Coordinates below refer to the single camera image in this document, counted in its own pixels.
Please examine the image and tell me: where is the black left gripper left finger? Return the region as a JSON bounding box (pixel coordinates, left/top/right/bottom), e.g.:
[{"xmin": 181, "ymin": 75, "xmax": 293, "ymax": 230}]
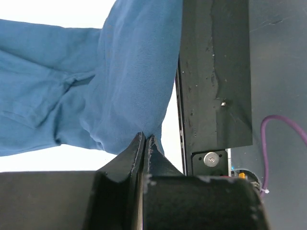
[{"xmin": 0, "ymin": 133, "xmax": 145, "ymax": 230}]

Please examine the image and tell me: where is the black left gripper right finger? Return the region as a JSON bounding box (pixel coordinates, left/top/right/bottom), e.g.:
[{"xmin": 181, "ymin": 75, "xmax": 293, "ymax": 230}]
[{"xmin": 143, "ymin": 136, "xmax": 270, "ymax": 230}]

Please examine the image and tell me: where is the dark teal t shirt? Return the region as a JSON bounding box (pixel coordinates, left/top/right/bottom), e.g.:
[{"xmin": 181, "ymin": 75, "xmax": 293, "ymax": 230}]
[{"xmin": 0, "ymin": 0, "xmax": 183, "ymax": 156}]

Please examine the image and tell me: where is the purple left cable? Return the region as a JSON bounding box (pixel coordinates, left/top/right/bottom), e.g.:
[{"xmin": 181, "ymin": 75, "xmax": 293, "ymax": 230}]
[{"xmin": 260, "ymin": 115, "xmax": 307, "ymax": 198}]

